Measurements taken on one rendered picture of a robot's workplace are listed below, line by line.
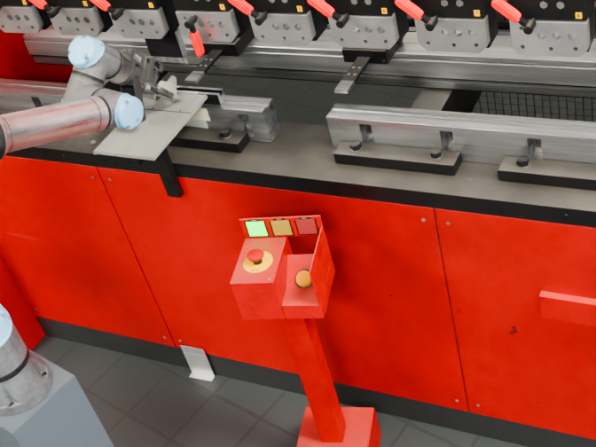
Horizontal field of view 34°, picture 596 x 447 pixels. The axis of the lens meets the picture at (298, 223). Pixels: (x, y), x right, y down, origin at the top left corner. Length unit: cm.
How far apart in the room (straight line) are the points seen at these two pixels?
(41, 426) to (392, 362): 98
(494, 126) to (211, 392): 137
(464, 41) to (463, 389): 102
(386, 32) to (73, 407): 106
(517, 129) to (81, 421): 116
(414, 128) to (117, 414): 144
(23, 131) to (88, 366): 150
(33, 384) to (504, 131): 115
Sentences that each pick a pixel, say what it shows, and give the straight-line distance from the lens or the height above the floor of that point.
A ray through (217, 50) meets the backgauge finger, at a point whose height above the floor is 100.
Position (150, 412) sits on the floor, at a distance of 313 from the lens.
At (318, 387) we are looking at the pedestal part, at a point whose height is 35.
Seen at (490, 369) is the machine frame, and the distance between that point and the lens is 255.
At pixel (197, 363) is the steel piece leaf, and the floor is 5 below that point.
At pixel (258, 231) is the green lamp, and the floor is 80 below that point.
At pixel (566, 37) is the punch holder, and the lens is 198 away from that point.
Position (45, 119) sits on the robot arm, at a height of 128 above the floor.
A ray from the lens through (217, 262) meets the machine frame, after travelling 269.
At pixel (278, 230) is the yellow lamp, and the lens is 229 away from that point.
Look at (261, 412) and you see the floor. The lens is 299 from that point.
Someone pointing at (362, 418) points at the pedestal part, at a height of 12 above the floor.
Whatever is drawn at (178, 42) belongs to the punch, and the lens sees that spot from 245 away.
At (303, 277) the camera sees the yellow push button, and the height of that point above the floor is 73.
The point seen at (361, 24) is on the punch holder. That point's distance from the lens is 211.
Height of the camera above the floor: 223
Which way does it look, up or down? 38 degrees down
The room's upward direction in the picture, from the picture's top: 16 degrees counter-clockwise
